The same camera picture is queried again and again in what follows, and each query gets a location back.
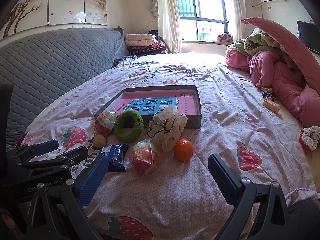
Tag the folded dark patterned blanket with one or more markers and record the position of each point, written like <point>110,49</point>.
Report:
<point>145,51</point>

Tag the green fleece blanket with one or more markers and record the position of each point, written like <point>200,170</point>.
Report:
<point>260,41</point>

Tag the red egg toy clear wrap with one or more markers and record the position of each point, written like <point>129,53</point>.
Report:
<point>105,123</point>

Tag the floral wall painting panel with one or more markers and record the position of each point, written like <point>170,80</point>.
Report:
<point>96,2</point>
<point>25,10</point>
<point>66,2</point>

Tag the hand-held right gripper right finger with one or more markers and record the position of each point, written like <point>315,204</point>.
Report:
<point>222,177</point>

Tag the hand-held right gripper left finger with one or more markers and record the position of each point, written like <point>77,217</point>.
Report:
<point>93,177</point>

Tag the red white floral scrunchie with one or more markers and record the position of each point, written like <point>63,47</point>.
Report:
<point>310,137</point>

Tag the shallow grey cardboard box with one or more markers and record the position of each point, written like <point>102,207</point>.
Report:
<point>192,122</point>

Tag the folded cream blanket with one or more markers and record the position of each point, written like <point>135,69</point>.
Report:
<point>140,40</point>

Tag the folded floral blanket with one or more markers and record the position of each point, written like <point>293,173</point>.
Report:
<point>225,38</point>

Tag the grey quilted headboard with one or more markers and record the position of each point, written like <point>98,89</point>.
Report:
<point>50,60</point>

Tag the dark framed window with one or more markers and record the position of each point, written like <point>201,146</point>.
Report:
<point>200,10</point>

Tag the cream bed sheet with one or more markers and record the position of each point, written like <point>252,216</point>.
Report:
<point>295,140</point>

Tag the dark blue cloth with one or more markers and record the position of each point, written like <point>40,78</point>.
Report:
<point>123,61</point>

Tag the long yellow snack packet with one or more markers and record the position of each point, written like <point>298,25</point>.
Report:
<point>270,104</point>

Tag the pink quilted pad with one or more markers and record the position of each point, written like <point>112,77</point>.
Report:
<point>287,45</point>

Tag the pink quilt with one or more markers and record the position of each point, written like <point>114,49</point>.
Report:
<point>282,80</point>

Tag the cream curtain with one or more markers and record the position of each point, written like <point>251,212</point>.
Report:
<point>236,12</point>
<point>167,17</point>

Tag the red snack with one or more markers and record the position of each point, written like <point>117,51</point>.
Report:
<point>143,161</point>

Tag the orange tangerine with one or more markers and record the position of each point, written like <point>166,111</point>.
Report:
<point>183,150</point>

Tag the black garment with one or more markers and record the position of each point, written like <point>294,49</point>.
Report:
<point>155,35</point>

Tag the small blue snack packet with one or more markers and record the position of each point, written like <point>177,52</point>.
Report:
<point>267,95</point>

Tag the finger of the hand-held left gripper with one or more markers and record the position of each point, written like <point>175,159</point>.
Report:
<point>46,147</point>
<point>72,156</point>

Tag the small yellow snack packet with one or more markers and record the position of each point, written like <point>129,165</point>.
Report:
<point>267,89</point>

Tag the black television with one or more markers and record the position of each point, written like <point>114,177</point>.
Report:
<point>308,36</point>

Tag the brown walnut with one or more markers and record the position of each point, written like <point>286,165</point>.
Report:
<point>100,140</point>

